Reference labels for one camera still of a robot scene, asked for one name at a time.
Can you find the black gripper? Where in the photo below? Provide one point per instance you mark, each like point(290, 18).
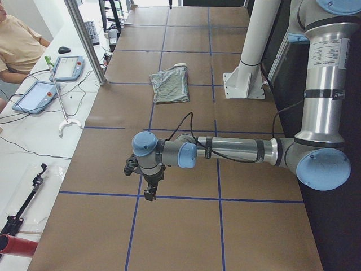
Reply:
point(152, 178)

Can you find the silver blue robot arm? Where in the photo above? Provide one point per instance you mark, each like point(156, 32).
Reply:
point(315, 153)

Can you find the person in beige clothes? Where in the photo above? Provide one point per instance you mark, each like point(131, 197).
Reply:
point(21, 48)

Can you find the near blue teach pendant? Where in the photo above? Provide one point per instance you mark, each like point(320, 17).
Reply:
point(36, 98)

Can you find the blue teach pendant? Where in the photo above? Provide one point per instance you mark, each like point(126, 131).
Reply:
point(68, 68)
point(36, 98)

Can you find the far blue teach pendant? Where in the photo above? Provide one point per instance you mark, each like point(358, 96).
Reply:
point(68, 68)

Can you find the red cylinder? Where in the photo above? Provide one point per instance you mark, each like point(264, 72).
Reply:
point(16, 246)

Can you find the black computer mouse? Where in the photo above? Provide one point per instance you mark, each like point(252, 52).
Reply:
point(64, 50)

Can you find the white reacher grabber stick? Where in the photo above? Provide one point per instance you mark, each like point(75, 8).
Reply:
point(67, 121)

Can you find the black keyboard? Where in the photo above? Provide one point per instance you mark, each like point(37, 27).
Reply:
point(91, 32)

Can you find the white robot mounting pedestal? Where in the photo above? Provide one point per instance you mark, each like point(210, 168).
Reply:
point(245, 82)

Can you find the aluminium frame post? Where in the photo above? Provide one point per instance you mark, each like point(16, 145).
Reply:
point(78, 22)

